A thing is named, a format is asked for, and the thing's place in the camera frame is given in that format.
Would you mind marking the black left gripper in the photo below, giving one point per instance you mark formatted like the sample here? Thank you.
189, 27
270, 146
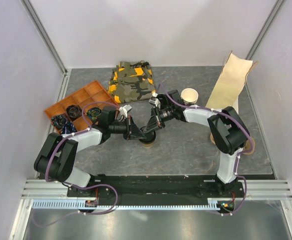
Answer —
132, 131

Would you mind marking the white paper straws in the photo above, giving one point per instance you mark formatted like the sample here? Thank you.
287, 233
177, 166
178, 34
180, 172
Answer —
236, 105

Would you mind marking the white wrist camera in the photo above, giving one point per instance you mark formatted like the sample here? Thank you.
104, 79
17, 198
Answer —
124, 110
153, 100

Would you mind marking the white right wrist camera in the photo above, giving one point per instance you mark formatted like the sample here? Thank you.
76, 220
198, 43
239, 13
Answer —
153, 100

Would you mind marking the orange compartment tray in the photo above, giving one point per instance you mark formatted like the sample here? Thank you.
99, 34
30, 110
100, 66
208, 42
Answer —
91, 95

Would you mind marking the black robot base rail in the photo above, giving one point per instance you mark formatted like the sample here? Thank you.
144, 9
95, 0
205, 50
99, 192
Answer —
125, 187

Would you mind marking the stack of paper cups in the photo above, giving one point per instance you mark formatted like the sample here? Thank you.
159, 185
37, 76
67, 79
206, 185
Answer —
189, 95

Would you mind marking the grey slotted cable duct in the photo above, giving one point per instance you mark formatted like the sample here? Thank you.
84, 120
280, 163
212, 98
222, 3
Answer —
179, 203

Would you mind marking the cardboard cup carrier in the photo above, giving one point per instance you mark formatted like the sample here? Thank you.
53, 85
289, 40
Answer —
249, 148

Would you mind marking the blue striped rolled sock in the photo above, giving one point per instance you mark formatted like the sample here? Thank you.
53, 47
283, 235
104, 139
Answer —
68, 128

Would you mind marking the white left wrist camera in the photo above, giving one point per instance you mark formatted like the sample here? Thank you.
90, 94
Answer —
124, 110

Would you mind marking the green yellow rolled sock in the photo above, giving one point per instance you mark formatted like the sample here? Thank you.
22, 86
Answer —
93, 114

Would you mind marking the camouflage folded cloth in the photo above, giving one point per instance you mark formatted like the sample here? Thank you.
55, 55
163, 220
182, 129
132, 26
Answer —
131, 82

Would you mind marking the single brown paper cup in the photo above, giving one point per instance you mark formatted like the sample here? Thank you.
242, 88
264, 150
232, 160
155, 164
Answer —
147, 143

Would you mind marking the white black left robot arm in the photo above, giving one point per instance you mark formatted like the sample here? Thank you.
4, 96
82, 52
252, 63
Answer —
57, 155

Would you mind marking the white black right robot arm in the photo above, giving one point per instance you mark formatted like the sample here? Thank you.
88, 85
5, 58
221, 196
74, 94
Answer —
228, 130

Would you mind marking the stack of black lids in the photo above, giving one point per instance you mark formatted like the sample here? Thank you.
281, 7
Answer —
164, 101

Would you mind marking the brown paper bag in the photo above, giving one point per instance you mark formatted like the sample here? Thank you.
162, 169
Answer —
231, 82

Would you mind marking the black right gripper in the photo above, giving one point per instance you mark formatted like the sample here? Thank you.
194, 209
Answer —
152, 124

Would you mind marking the dark patterned rolled sock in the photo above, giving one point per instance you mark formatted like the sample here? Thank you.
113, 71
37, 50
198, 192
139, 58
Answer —
59, 121

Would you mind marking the black plastic cup lid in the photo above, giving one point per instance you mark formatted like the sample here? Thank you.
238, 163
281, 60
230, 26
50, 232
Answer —
149, 135

